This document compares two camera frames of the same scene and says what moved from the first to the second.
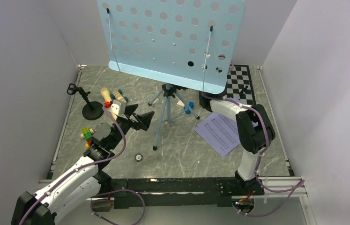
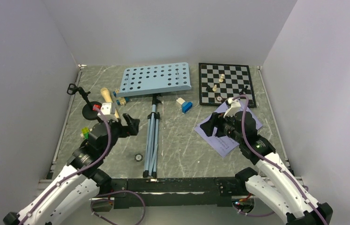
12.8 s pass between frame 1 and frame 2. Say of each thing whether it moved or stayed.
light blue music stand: moved
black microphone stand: stayed
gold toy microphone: stayed
